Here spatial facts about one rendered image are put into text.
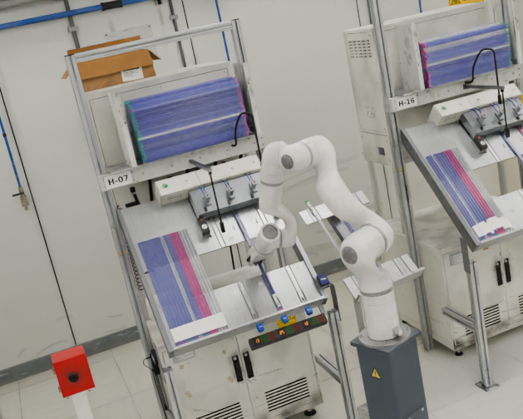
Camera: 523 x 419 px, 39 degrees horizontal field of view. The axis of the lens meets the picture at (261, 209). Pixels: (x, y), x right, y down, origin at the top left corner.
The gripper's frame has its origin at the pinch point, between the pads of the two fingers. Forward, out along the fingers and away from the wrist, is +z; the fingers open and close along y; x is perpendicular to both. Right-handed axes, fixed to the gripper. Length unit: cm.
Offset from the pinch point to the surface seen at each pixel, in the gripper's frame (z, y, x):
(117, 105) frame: -24, 38, -76
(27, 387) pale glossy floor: 183, 115, -22
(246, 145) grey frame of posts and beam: -2, -15, -53
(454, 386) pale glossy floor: 48, -82, 77
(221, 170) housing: 0.5, -0.4, -45.8
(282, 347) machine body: 39, -6, 32
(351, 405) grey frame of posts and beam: 29, -23, 68
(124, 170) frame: -7, 42, -54
